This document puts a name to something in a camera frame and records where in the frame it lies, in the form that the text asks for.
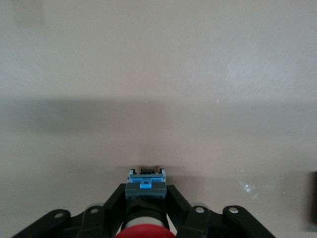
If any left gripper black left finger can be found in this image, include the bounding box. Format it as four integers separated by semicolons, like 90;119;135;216
11;183;127;238

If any dark brown cylinder capacitor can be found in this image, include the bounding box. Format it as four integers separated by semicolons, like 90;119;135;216
309;170;317;225

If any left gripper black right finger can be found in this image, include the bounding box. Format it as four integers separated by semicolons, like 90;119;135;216
167;184;274;238

